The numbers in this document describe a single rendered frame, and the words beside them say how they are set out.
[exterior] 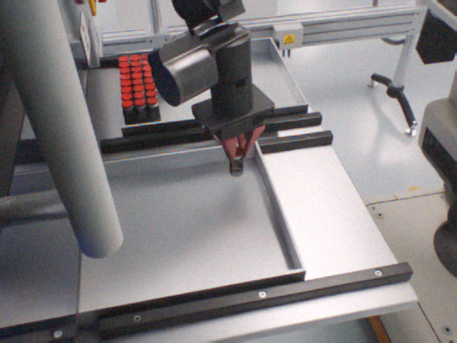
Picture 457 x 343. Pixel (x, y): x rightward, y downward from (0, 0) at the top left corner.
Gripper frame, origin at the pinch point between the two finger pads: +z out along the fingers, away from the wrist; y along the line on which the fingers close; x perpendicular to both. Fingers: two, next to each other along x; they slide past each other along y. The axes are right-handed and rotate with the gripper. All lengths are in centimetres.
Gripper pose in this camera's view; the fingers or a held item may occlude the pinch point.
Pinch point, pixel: (236, 154)
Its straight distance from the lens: 68.6
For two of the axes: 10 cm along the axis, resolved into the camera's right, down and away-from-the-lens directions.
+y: -8.8, 3.7, -2.9
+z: 0.7, 7.1, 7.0
